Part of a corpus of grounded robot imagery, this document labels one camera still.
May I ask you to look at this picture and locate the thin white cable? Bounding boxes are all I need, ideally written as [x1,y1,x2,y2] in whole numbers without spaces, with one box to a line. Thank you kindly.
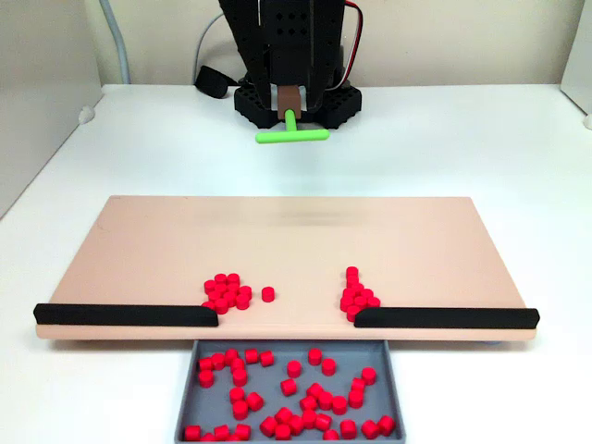
[191,11,228,87]

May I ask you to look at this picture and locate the red white black servo cable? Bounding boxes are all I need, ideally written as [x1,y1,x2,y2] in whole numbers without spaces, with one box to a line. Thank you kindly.
[330,0,366,92]

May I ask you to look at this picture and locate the grey rectangular tray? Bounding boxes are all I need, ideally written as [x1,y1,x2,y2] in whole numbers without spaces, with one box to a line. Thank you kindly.
[173,339,408,444]

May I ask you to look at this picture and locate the beige flat board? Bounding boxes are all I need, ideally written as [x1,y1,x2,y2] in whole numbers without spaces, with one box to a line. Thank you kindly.
[34,194,540,344]

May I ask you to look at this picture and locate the grey hose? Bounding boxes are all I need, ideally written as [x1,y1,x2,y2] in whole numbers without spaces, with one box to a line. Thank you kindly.
[99,0,131,86]

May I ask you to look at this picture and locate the black rail bar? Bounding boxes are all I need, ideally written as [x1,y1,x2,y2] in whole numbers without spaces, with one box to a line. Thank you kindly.
[32,302,219,328]
[353,306,541,331]

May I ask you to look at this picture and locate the green T-shaped pusher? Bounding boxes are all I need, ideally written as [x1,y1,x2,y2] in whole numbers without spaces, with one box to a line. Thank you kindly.
[254,108,331,145]

